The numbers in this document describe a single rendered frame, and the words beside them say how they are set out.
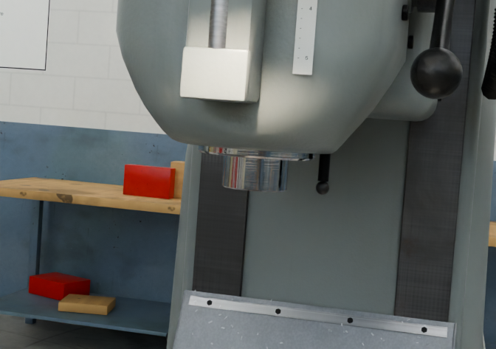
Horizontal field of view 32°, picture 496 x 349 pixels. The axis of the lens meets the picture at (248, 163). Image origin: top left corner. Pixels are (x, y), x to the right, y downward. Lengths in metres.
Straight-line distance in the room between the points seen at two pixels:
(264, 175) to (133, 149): 4.55
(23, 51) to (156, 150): 1.06
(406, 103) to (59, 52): 4.72
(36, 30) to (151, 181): 1.42
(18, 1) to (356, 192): 4.65
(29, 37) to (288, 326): 4.57
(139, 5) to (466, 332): 0.61
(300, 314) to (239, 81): 0.55
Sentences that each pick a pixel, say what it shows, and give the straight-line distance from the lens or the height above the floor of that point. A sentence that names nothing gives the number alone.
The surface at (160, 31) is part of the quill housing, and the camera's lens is 0.55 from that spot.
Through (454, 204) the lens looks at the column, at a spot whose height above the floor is 1.25.
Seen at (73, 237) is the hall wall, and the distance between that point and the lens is 5.33.
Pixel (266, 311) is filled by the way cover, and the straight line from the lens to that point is 1.01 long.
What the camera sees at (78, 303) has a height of 0.28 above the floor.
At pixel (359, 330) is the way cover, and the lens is 0.99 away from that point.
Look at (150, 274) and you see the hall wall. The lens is 5.17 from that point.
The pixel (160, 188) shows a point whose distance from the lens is 4.48.
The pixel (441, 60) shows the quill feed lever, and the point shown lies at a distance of 0.50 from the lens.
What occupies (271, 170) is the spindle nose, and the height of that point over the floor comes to 1.30.
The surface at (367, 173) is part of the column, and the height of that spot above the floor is 1.28.
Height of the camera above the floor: 1.33
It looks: 3 degrees down
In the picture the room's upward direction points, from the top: 4 degrees clockwise
